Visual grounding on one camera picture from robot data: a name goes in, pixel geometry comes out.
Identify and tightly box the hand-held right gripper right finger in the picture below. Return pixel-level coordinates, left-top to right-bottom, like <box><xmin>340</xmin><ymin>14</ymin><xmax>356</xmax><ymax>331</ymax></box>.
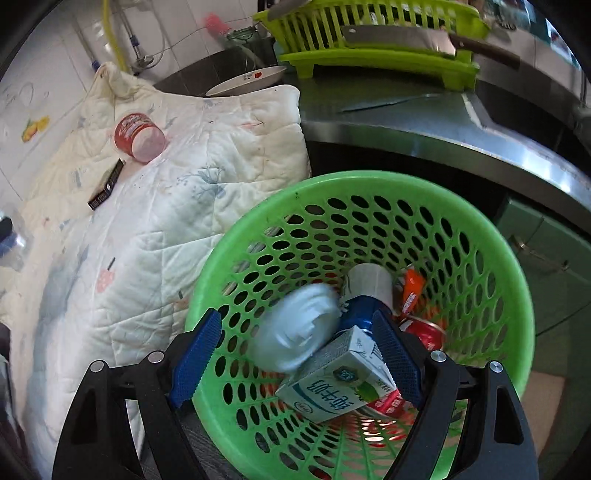
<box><xmin>372</xmin><ymin>309</ymin><xmax>541</xmax><ymax>480</ymax></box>

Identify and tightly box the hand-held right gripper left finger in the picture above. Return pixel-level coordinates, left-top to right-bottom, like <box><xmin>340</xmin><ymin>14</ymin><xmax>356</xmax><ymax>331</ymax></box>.
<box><xmin>52</xmin><ymin>308</ymin><xmax>223</xmax><ymax>480</ymax></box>

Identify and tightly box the red aluminium drink can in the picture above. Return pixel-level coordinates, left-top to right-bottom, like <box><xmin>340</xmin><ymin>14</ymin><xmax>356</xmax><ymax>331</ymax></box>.
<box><xmin>399</xmin><ymin>314</ymin><xmax>446</xmax><ymax>354</ymax></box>

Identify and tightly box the red gold cigarette box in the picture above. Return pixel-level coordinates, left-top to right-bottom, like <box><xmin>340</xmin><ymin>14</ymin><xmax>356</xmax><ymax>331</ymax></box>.
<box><xmin>365</xmin><ymin>388</ymin><xmax>416</xmax><ymax>418</ymax></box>

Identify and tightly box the orange wrapper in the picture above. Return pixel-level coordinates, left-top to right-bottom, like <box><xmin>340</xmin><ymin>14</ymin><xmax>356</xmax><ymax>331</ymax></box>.
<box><xmin>401</xmin><ymin>268</ymin><xmax>424</xmax><ymax>315</ymax></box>

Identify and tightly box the white green milk carton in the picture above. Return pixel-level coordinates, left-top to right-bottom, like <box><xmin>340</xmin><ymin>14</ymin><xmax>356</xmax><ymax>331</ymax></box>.
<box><xmin>276</xmin><ymin>325</ymin><xmax>398</xmax><ymax>424</ymax></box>

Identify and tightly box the blue silver drink can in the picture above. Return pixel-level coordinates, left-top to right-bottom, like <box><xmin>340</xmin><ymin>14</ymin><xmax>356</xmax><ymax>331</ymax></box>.
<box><xmin>339</xmin><ymin>264</ymin><xmax>394</xmax><ymax>340</ymax></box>

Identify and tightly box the white plastic lid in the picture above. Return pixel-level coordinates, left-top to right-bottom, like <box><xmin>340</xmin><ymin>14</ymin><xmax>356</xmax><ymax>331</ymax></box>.
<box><xmin>252</xmin><ymin>284</ymin><xmax>342</xmax><ymax>372</ymax></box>

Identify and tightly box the green plastic basket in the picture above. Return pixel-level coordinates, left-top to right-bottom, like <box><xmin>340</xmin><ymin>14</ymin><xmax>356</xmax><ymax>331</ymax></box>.
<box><xmin>185</xmin><ymin>171</ymin><xmax>534</xmax><ymax>480</ymax></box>

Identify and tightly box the cream quilted printed mat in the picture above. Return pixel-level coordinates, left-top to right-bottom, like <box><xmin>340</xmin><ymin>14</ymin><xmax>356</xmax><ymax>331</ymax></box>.
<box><xmin>0</xmin><ymin>62</ymin><xmax>312</xmax><ymax>480</ymax></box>

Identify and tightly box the green cabinet door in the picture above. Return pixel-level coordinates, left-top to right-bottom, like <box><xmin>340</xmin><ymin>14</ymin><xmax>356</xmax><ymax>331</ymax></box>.
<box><xmin>496</xmin><ymin>194</ymin><xmax>591</xmax><ymax>333</ymax></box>

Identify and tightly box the small black box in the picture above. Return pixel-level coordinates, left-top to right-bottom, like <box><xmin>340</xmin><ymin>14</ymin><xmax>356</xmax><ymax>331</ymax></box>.
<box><xmin>88</xmin><ymin>158</ymin><xmax>126</xmax><ymax>211</ymax></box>

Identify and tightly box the red paper cup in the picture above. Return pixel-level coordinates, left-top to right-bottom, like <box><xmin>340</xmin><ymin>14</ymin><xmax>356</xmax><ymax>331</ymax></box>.
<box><xmin>114</xmin><ymin>112</ymin><xmax>167</xmax><ymax>164</ymax></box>

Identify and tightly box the slim steel knife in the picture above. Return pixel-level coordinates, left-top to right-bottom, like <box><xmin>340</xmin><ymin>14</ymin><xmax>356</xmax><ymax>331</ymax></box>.
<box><xmin>339</xmin><ymin>93</ymin><xmax>444</xmax><ymax>114</ymax></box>

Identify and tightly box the white plate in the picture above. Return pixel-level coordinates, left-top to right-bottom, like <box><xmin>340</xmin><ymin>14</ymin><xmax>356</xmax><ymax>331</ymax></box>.
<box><xmin>205</xmin><ymin>65</ymin><xmax>288</xmax><ymax>97</ymax></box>

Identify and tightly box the green plastic dish rack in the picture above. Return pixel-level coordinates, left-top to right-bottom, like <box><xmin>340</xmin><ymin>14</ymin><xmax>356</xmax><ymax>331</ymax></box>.
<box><xmin>253</xmin><ymin>0</ymin><xmax>491</xmax><ymax>90</ymax></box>

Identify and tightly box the green glass dish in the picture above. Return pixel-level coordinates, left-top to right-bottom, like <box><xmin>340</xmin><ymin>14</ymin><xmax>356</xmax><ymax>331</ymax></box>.
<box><xmin>225</xmin><ymin>25</ymin><xmax>259</xmax><ymax>47</ymax></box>

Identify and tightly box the pink brush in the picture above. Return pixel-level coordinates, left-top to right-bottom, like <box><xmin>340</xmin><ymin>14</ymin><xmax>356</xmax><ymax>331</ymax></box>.
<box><xmin>203</xmin><ymin>14</ymin><xmax>236</xmax><ymax>49</ymax></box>

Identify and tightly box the metal cabinet handle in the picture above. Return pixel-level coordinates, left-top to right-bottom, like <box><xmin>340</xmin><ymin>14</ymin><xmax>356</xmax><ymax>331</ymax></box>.
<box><xmin>510</xmin><ymin>234</ymin><xmax>571</xmax><ymax>273</ymax></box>

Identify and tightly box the yellow fruit wall sticker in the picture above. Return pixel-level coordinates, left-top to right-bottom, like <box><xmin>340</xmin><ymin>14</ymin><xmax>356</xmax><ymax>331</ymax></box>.
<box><xmin>21</xmin><ymin>115</ymin><xmax>51</xmax><ymax>141</ymax></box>

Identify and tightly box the cleaver with wooden handle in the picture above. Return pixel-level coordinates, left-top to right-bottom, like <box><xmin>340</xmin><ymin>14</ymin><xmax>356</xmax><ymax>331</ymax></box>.
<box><xmin>341</xmin><ymin>24</ymin><xmax>522</xmax><ymax>71</ymax></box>

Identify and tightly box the metal flexible hose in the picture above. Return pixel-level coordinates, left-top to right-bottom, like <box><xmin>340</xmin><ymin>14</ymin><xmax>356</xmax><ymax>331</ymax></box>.
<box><xmin>117</xmin><ymin>4</ymin><xmax>155</xmax><ymax>70</ymax></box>

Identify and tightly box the yellow hose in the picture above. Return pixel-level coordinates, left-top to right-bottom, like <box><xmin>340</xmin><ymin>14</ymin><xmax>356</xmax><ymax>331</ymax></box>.
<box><xmin>102</xmin><ymin>0</ymin><xmax>130</xmax><ymax>73</ymax></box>

